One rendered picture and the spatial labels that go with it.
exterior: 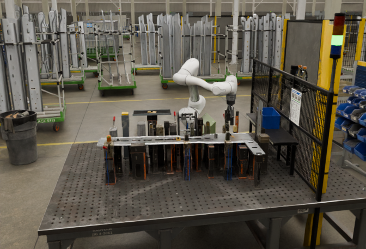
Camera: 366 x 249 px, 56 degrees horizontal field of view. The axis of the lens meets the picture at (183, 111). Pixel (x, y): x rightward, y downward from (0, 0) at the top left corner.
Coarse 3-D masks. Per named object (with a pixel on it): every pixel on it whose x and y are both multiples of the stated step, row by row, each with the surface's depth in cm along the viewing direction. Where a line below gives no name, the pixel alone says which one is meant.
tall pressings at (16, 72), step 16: (0, 32) 627; (16, 32) 628; (32, 32) 614; (0, 48) 611; (16, 48) 615; (32, 48) 619; (0, 64) 612; (16, 64) 618; (32, 64) 624; (0, 80) 616; (16, 80) 623; (0, 96) 622; (16, 96) 630; (32, 96) 636; (0, 112) 627
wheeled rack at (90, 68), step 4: (92, 32) 1198; (96, 32) 1211; (96, 36) 1217; (96, 40) 1134; (96, 44) 1136; (40, 68) 1115; (72, 68) 1169; (76, 68) 1172; (80, 68) 1175; (84, 68) 1179; (88, 68) 1162; (92, 68) 1164; (96, 68) 1165; (40, 72) 1116; (72, 72) 1140; (76, 72) 1143; (96, 72) 1166; (96, 76) 1170
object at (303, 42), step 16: (288, 32) 548; (304, 32) 495; (320, 32) 454; (288, 48) 550; (304, 48) 496; (320, 48) 451; (288, 64) 553; (304, 64) 499; (320, 64) 454; (320, 80) 458; (304, 96) 505; (288, 112) 560; (304, 112) 508; (288, 128) 564
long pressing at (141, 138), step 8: (144, 136) 311; (152, 136) 311; (160, 136) 312; (168, 136) 312; (176, 136) 312; (200, 136) 311; (208, 136) 312; (224, 136) 312; (240, 136) 312; (248, 136) 312; (120, 144) 294; (128, 144) 294; (152, 144) 295; (160, 144) 296
